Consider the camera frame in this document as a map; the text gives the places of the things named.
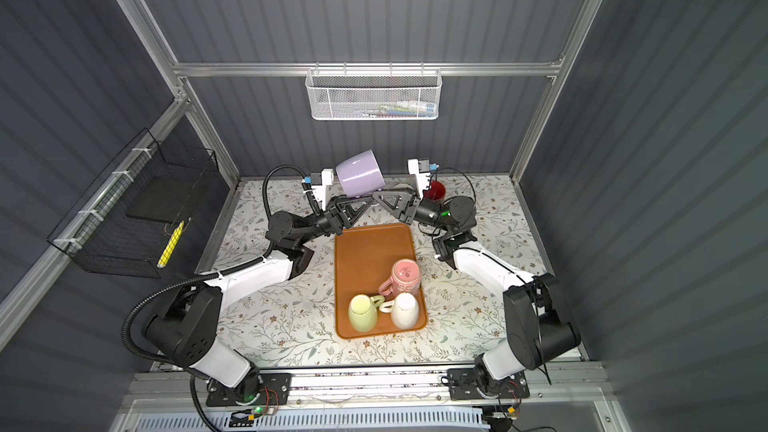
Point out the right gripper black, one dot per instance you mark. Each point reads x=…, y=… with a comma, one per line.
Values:
x=405, y=200

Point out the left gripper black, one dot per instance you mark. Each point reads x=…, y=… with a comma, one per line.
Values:
x=332, y=221

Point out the black skull pattern mug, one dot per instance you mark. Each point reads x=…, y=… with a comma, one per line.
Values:
x=435, y=191

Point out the purple mug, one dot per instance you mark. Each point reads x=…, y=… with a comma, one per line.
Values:
x=360, y=175

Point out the orange plastic tray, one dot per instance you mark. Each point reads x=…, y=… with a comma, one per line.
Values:
x=363, y=260

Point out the light green mug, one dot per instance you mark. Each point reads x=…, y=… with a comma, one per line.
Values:
x=363, y=312

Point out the light blue mug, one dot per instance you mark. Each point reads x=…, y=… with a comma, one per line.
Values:
x=404, y=187

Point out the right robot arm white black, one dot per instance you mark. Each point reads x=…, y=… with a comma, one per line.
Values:
x=539, y=322

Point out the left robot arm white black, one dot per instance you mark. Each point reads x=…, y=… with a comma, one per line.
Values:
x=185, y=326

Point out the pink ghost mug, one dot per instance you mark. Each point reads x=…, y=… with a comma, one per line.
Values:
x=405, y=277

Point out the white cream mug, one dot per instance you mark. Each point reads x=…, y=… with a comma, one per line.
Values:
x=403, y=310

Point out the floral table mat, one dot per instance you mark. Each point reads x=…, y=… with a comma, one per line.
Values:
x=294, y=324

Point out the pens in white basket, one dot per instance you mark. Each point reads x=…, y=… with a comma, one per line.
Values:
x=412, y=108

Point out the yellow marker pen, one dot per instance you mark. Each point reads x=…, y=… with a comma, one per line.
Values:
x=170, y=246

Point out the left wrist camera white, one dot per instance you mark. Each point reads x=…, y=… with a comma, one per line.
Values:
x=316, y=186

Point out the white wire mesh basket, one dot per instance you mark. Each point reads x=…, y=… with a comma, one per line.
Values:
x=335, y=94

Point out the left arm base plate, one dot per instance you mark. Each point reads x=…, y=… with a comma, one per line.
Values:
x=265, y=389

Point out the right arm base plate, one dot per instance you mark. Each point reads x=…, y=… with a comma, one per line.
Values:
x=463, y=384

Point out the black wire basket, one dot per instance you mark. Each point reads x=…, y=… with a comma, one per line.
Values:
x=125, y=225

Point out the white perforated cable duct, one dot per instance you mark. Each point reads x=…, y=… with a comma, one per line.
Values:
x=440, y=418

